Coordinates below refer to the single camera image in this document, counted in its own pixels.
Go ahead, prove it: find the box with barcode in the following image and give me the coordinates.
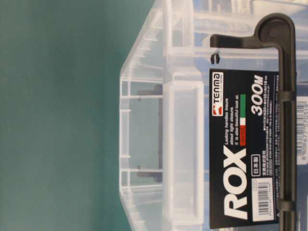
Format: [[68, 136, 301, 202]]
[[296, 81, 308, 231]]

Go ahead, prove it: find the clear plastic storage case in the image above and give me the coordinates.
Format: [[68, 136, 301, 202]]
[[119, 0, 308, 231]]

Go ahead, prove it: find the black ROX product label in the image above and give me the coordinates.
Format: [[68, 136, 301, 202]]
[[209, 69, 280, 229]]

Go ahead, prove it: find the black locking case handle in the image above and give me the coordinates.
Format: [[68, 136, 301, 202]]
[[210, 13, 297, 231]]

